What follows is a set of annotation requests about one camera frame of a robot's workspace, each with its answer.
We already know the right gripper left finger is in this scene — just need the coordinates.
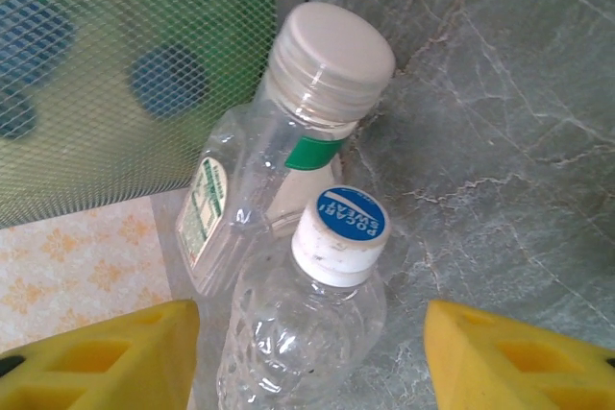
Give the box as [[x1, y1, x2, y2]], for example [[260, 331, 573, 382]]
[[0, 299, 201, 410]]

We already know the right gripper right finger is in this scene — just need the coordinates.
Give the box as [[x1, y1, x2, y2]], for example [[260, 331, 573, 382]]
[[425, 299, 615, 410]]

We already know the silver mesh waste bin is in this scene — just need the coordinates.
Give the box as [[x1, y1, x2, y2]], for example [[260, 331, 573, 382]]
[[0, 0, 308, 229]]

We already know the clear bottle, Pocari Sweat cap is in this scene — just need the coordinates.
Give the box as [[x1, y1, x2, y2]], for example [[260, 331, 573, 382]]
[[215, 185, 391, 410]]

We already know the green-white label bottle, white cap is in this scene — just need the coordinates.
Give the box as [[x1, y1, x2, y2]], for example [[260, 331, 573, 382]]
[[175, 1, 398, 297]]

